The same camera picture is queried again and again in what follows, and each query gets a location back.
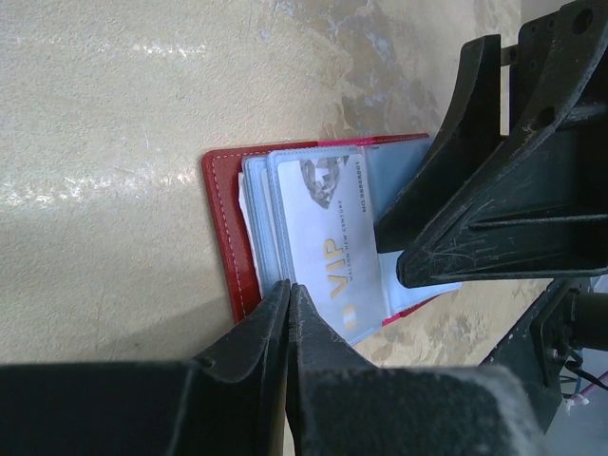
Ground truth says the red leather card holder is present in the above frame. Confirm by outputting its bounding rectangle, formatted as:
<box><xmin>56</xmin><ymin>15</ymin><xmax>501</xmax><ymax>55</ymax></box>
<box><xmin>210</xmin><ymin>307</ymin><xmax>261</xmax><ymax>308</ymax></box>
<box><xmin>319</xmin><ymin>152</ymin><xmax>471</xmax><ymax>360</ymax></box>
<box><xmin>201</xmin><ymin>133</ymin><xmax>459</xmax><ymax>334</ymax></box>

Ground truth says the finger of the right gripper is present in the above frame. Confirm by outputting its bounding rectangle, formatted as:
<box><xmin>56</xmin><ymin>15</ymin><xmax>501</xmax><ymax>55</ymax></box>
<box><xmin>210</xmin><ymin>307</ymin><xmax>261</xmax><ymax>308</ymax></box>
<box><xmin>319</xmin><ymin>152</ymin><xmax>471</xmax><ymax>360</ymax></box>
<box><xmin>375</xmin><ymin>34</ymin><xmax>502</xmax><ymax>253</ymax></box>

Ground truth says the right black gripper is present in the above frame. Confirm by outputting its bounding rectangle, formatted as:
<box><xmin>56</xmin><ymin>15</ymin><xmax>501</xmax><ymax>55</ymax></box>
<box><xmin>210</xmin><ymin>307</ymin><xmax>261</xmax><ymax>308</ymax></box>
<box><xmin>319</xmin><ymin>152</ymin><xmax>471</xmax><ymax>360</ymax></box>
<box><xmin>397</xmin><ymin>1</ymin><xmax>607</xmax><ymax>428</ymax></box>

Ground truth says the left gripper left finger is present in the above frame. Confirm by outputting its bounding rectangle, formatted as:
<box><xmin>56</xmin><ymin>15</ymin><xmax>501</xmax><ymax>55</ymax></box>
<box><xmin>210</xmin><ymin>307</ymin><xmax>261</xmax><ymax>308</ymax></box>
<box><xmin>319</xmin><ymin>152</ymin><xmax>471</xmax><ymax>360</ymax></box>
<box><xmin>1</xmin><ymin>281</ymin><xmax>291</xmax><ymax>455</ymax></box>

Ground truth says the silver VIP card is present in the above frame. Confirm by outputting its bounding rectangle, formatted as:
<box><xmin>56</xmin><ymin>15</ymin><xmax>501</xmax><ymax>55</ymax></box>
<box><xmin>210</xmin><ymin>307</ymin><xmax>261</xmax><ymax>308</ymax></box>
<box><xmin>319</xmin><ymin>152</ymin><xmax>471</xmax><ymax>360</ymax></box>
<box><xmin>274</xmin><ymin>148</ymin><xmax>387</xmax><ymax>344</ymax></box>

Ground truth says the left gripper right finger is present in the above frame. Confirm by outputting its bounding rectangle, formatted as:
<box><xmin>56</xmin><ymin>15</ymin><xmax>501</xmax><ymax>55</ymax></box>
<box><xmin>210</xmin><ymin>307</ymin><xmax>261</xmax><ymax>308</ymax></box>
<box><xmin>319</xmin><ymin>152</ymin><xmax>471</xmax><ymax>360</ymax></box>
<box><xmin>286</xmin><ymin>285</ymin><xmax>542</xmax><ymax>455</ymax></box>

